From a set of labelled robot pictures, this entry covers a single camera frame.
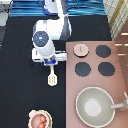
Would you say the white gripper body blue ring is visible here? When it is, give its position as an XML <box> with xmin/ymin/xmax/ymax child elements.
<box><xmin>32</xmin><ymin>48</ymin><xmax>67</xmax><ymax>66</ymax></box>

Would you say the pink pot lid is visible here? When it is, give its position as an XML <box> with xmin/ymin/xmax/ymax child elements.
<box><xmin>73</xmin><ymin>44</ymin><xmax>89</xmax><ymax>57</ymax></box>

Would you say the cream slotted spatula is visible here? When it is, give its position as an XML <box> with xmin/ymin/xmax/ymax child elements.
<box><xmin>48</xmin><ymin>65</ymin><xmax>57</xmax><ymax>86</ymax></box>

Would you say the cream round plate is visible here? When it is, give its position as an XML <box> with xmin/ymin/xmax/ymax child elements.
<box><xmin>28</xmin><ymin>110</ymin><xmax>53</xmax><ymax>128</ymax></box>

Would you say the pink small pot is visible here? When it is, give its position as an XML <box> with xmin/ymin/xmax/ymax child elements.
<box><xmin>28</xmin><ymin>110</ymin><xmax>50</xmax><ymax>128</ymax></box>

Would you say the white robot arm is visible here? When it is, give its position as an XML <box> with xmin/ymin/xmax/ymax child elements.
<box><xmin>32</xmin><ymin>0</ymin><xmax>72</xmax><ymax>66</ymax></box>

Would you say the black burner front left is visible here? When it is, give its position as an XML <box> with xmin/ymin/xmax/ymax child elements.
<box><xmin>75</xmin><ymin>62</ymin><xmax>91</xmax><ymax>77</ymax></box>

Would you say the black burner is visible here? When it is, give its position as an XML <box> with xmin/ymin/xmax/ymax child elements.
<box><xmin>98</xmin><ymin>62</ymin><xmax>115</xmax><ymax>76</ymax></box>
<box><xmin>75</xmin><ymin>62</ymin><xmax>91</xmax><ymax>77</ymax></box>
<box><xmin>96</xmin><ymin>45</ymin><xmax>111</xmax><ymax>58</ymax></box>

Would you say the pink stove top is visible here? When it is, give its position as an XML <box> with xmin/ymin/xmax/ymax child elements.
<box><xmin>66</xmin><ymin>41</ymin><xmax>128</xmax><ymax>128</ymax></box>

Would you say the black burner back right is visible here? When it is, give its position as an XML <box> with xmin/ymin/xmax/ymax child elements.
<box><xmin>96</xmin><ymin>45</ymin><xmax>111</xmax><ymax>58</ymax></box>

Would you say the black burner front right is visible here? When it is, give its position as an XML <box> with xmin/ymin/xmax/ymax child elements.
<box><xmin>98</xmin><ymin>62</ymin><xmax>115</xmax><ymax>76</ymax></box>

